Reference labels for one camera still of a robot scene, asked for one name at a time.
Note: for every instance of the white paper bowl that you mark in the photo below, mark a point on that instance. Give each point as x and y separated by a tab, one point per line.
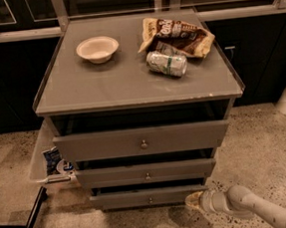
97	50

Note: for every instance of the black floor bar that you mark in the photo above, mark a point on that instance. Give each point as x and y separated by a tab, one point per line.
40	198

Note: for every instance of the grey bottom drawer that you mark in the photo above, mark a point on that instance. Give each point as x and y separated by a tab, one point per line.
144	195

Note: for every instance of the grey drawer cabinet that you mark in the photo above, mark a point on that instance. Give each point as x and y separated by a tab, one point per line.
82	97

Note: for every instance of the brown chip bag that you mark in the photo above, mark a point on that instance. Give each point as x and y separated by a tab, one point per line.
172	37

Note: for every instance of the silver green soda can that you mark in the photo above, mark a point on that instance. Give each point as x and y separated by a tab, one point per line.
174	66

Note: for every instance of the blue snack packet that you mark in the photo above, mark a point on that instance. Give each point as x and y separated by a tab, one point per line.
55	163

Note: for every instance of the grey drawer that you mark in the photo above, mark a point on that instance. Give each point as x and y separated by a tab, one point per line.
141	141
144	195
143	174

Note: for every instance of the grey top drawer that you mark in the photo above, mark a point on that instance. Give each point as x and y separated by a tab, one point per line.
141	141

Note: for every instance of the grey middle drawer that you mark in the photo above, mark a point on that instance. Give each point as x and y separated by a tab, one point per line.
143	174

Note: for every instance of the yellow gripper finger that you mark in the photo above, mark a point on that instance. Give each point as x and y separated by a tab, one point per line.
193	200

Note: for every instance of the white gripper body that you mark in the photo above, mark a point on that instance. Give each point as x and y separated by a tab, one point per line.
206	201

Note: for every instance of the clear plastic bin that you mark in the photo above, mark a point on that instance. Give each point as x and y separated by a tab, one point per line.
38	164

